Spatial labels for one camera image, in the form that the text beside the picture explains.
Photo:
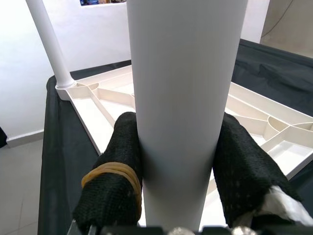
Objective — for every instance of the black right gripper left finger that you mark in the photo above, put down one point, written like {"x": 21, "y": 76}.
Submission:
{"x": 110, "y": 195}

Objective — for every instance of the black leaning flat board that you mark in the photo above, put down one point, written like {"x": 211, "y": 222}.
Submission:
{"x": 2, "y": 137}

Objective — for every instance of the white plastic table leg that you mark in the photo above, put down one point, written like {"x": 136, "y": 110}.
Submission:
{"x": 51, "y": 49}
{"x": 183, "y": 98}

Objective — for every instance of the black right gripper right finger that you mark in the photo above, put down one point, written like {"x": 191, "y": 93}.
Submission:
{"x": 244, "y": 176}

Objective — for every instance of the white plastic table top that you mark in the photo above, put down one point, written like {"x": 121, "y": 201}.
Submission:
{"x": 102, "y": 98}

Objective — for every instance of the black tablecloth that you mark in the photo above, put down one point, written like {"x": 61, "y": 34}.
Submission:
{"x": 63, "y": 137}

